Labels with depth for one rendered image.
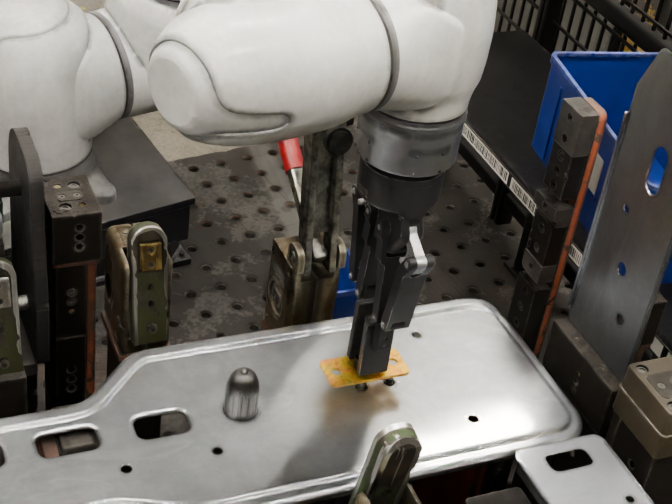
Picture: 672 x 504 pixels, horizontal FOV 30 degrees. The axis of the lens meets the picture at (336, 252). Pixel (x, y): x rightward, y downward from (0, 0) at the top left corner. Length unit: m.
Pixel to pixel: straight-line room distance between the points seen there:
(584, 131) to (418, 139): 0.38
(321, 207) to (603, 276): 0.30
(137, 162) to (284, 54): 1.01
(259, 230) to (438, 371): 0.74
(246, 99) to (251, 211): 1.13
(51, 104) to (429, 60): 0.82
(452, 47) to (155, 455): 0.45
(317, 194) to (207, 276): 0.61
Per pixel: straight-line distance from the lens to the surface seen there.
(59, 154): 1.74
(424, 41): 0.96
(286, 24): 0.89
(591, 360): 1.35
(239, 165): 2.11
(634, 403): 1.26
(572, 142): 1.38
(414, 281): 1.10
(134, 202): 1.80
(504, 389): 1.28
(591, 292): 1.35
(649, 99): 1.23
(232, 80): 0.87
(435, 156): 1.05
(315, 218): 1.28
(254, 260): 1.89
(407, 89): 0.97
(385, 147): 1.04
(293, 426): 1.19
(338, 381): 1.20
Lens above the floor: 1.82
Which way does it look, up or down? 35 degrees down
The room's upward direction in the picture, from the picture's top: 9 degrees clockwise
